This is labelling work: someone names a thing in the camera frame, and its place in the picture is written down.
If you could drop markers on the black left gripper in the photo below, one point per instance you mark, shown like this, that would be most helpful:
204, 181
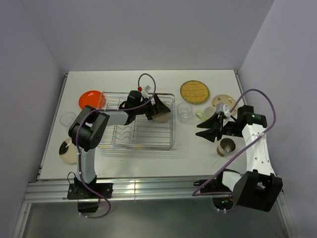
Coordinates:
158, 107

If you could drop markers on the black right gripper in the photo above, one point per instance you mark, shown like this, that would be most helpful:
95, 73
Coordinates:
209, 134

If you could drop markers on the beige ceramic bowl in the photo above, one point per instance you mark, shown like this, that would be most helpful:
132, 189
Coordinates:
162, 117

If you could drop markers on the pale green mug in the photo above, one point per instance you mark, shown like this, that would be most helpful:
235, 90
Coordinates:
205, 114

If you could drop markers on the clear drinking glass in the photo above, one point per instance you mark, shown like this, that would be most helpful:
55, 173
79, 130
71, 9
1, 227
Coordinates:
184, 112
67, 119

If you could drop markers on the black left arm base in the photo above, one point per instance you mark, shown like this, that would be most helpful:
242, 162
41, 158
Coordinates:
87, 201

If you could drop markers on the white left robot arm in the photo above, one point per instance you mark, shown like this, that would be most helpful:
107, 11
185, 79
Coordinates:
87, 130

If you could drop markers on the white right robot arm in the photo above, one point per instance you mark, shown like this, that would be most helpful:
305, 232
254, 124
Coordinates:
259, 187

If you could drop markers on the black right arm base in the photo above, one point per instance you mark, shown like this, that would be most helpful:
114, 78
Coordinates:
211, 188

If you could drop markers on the metal tin cup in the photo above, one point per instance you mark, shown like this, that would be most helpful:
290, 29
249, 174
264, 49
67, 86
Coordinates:
226, 147

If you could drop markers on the beige floral plate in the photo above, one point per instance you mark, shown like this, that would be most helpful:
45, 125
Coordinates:
223, 98

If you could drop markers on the yellow woven-pattern plate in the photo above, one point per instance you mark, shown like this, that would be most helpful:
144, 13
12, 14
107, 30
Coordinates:
194, 92

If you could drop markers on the orange plastic plate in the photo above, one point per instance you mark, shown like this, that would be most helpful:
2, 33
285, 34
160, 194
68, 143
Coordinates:
93, 98

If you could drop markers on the cream plate with writing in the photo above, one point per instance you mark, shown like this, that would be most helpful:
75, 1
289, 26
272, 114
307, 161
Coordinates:
68, 152

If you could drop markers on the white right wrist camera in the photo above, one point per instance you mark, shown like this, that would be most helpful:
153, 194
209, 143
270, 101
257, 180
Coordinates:
222, 108

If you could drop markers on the wire dish rack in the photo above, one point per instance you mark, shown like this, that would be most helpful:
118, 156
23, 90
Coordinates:
143, 133

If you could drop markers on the aluminium front rail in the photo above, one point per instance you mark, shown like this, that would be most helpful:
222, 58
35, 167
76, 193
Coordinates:
123, 189

